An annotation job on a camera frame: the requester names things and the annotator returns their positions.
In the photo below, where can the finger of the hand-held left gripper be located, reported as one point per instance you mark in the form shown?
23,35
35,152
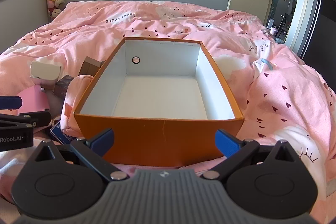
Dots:
31,117
10,102

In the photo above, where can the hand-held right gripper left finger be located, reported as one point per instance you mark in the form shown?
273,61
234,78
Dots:
103,141

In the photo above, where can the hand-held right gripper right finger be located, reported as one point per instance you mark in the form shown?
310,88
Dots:
225,144

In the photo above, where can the pink pouch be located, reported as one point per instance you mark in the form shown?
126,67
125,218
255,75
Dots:
31,96

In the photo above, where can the white cardboard box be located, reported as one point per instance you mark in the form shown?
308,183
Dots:
44,71

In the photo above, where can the orange cardboard box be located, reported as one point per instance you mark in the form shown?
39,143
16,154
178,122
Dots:
157,140

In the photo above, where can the brown cardboard box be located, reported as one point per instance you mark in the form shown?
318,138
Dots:
89,66

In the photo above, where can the blue card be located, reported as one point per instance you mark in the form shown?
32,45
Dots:
59,134

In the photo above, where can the dark grey box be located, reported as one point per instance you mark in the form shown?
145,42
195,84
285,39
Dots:
63,86

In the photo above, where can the pink printed blanket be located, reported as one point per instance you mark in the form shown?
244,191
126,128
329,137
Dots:
275,82

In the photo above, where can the dark wardrobe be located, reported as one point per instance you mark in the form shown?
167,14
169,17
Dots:
325,3

